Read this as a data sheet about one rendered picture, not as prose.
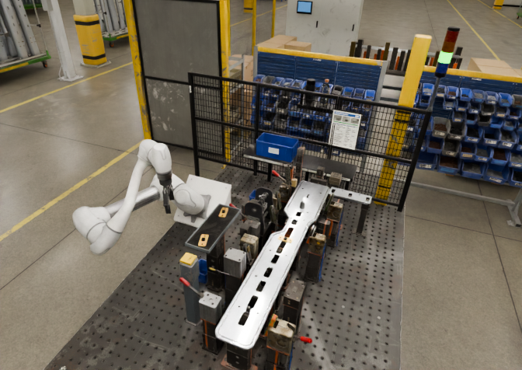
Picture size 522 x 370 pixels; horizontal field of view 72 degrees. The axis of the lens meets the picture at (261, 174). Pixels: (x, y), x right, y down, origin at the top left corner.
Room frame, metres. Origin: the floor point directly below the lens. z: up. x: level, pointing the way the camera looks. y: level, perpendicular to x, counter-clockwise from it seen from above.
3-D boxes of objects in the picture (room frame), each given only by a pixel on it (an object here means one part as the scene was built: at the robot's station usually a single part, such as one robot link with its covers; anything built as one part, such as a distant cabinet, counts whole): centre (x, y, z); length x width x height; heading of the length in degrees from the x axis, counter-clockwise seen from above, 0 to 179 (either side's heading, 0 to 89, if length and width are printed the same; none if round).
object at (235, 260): (1.33, 0.12, 0.90); 0.13 x 0.10 x 0.41; 69
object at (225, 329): (1.56, -0.16, 1.00); 1.38 x 0.22 x 0.02; 159
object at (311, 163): (2.49, -0.29, 1.02); 0.90 x 0.22 x 0.03; 69
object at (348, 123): (2.49, -0.62, 1.30); 0.23 x 0.02 x 0.31; 69
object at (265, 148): (2.56, -0.12, 1.10); 0.30 x 0.17 x 0.13; 70
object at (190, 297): (1.24, 0.33, 0.92); 0.08 x 0.08 x 0.44; 69
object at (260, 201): (1.74, 0.00, 0.94); 0.18 x 0.13 x 0.49; 159
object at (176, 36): (4.24, 1.00, 1.00); 1.34 x 0.14 x 2.00; 71
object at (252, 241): (1.48, 0.05, 0.89); 0.13 x 0.11 x 0.38; 69
